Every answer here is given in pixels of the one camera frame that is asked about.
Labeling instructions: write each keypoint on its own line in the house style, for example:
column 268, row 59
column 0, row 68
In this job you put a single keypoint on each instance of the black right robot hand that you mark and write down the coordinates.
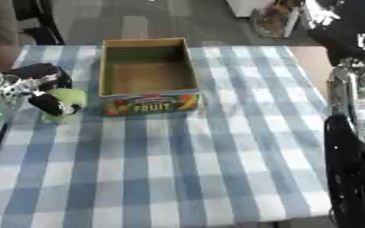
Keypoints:
column 346, row 38

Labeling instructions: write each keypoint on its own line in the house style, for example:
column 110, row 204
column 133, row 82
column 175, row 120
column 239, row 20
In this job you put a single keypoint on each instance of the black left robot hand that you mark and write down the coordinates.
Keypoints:
column 45, row 71

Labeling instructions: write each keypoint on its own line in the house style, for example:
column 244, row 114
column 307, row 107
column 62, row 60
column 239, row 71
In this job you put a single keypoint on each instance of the light green toy fruit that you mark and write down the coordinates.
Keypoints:
column 69, row 96

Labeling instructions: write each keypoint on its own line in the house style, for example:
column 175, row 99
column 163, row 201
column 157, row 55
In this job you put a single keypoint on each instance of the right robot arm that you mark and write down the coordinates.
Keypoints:
column 354, row 166

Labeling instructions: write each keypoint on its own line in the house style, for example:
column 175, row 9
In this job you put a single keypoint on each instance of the cardboard box with fruit print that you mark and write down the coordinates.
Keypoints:
column 149, row 74

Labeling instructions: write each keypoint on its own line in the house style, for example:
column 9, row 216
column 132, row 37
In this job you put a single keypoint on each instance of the black chair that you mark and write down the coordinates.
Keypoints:
column 40, row 26

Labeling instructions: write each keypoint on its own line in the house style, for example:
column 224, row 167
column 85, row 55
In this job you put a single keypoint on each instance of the brown bag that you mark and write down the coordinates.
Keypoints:
column 275, row 17

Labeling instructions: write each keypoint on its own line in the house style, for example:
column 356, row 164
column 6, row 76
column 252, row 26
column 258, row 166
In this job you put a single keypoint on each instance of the white cabinet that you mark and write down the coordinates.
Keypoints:
column 245, row 7

